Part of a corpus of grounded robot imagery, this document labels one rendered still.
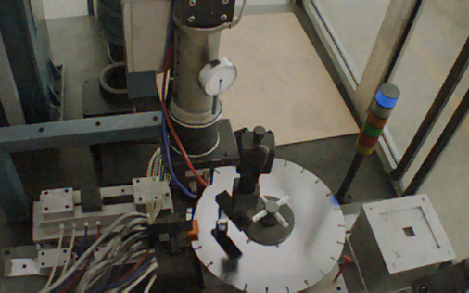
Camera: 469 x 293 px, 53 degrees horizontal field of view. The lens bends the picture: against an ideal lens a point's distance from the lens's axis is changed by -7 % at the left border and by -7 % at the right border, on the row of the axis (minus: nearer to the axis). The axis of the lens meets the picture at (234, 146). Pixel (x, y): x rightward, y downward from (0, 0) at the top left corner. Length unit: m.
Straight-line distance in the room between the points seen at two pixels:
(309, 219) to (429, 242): 0.30
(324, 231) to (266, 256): 0.14
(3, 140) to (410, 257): 0.90
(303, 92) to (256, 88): 0.15
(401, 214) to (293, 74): 0.65
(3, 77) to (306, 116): 0.86
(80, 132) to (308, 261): 0.53
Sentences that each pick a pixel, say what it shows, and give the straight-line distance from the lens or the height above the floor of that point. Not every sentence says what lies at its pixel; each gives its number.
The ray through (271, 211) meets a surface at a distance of 0.98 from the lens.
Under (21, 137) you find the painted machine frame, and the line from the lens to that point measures 1.05.
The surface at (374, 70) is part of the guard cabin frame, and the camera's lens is 1.45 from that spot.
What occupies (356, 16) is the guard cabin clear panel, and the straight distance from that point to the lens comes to 1.59.
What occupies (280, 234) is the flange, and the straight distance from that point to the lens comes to 1.00.
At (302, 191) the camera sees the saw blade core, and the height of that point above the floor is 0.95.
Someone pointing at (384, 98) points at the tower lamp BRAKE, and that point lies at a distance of 1.04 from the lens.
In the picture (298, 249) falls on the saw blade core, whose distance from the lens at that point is 1.01.
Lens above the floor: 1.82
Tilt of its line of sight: 51 degrees down
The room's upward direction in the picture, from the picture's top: 9 degrees clockwise
